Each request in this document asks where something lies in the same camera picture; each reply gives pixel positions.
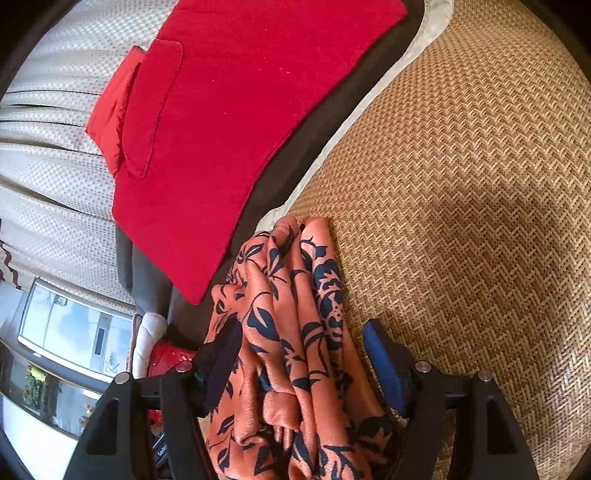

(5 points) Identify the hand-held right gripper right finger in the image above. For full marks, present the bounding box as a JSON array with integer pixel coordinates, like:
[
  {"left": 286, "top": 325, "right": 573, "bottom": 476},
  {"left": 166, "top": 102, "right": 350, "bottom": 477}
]
[{"left": 362, "top": 318, "right": 541, "bottom": 480}]

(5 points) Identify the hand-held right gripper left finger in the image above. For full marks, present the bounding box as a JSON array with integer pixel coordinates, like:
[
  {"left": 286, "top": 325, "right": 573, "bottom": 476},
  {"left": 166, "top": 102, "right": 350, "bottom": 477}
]
[{"left": 62, "top": 318, "right": 243, "bottom": 480}]

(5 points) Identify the orange floral garment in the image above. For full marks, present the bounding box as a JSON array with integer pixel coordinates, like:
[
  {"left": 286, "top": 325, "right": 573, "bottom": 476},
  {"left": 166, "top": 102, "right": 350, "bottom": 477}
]
[{"left": 203, "top": 216, "right": 407, "bottom": 480}]

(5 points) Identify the white quilted cloth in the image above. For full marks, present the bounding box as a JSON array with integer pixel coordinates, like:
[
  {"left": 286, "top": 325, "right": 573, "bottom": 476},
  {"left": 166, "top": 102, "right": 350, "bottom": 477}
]
[{"left": 131, "top": 313, "right": 168, "bottom": 378}]

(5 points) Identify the glass display cabinet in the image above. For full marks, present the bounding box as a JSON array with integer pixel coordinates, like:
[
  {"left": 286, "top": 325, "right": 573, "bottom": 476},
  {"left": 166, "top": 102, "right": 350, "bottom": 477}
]
[{"left": 0, "top": 342, "right": 105, "bottom": 439}]

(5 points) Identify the white appliance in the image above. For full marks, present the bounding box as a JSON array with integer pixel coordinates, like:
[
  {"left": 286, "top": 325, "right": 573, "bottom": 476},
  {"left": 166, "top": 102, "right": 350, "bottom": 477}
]
[{"left": 17, "top": 277, "right": 136, "bottom": 376}]

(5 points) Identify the woven rattan mat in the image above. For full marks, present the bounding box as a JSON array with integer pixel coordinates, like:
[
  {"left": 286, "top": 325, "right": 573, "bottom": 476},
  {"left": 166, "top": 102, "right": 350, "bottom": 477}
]
[{"left": 263, "top": 0, "right": 591, "bottom": 480}]

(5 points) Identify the dark brown leather sofa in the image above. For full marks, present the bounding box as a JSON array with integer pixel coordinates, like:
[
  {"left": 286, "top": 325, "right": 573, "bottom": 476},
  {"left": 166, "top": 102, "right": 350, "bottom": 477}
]
[{"left": 113, "top": 0, "right": 426, "bottom": 352}]

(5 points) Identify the red cloth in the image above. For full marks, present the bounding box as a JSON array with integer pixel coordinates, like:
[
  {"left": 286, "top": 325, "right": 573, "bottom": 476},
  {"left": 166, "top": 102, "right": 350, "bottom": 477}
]
[{"left": 86, "top": 0, "right": 409, "bottom": 306}]

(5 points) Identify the white dotted fabric cover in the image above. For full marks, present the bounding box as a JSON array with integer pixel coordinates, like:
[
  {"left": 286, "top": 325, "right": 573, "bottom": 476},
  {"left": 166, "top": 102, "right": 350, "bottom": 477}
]
[{"left": 0, "top": 0, "right": 185, "bottom": 306}]

